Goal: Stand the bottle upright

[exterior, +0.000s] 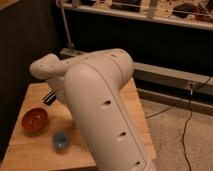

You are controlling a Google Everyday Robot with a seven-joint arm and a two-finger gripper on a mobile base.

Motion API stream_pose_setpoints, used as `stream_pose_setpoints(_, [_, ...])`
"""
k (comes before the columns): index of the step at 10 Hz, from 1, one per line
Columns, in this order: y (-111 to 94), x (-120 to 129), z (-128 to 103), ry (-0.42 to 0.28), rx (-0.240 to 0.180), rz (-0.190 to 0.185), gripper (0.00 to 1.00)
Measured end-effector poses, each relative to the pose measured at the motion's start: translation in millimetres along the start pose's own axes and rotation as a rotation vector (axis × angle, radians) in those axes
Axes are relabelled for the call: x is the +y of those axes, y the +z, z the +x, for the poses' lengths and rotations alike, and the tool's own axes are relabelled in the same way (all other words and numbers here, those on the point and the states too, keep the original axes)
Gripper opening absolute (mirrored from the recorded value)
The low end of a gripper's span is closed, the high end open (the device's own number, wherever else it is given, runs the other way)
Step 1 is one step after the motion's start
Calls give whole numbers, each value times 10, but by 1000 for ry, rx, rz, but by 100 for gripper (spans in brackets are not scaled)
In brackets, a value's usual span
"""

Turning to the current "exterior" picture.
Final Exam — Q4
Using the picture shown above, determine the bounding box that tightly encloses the white shelf with clutter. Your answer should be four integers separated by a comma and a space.
55, 0, 213, 31

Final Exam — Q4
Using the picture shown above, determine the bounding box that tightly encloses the red bowl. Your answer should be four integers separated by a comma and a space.
21, 108, 49, 132

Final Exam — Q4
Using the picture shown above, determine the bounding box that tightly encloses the black cable on floor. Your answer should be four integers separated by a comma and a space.
145, 76, 213, 171

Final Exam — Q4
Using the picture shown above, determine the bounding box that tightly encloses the metal shelf leg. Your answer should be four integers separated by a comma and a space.
60, 0, 74, 50

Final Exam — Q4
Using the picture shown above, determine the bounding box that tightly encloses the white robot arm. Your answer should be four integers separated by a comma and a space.
30, 48, 157, 171

